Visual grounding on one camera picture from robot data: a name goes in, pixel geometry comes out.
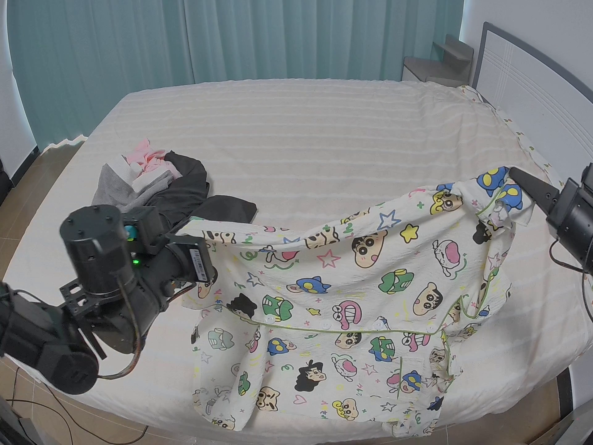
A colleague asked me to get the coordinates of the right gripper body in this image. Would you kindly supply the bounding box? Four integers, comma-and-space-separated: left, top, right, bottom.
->
546, 178, 593, 276

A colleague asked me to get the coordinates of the blue-green curtain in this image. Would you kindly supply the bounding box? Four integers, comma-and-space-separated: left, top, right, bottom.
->
8, 0, 469, 153

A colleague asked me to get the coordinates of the white printed pyjama top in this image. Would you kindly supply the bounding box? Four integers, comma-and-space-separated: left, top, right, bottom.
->
180, 165, 534, 438

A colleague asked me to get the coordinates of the pile of clothes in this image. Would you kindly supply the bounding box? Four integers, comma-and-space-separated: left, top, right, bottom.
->
91, 137, 258, 233

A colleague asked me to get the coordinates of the bed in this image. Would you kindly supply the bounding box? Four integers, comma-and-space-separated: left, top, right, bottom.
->
0, 21, 593, 445

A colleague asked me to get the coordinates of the grey bedside table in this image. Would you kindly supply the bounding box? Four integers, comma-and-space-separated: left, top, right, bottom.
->
401, 34, 475, 88

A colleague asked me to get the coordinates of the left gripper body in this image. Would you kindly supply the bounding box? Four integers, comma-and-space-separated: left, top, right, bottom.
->
139, 235, 219, 310

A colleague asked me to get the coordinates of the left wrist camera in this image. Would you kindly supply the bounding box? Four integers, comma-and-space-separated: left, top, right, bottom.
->
121, 206, 164, 256

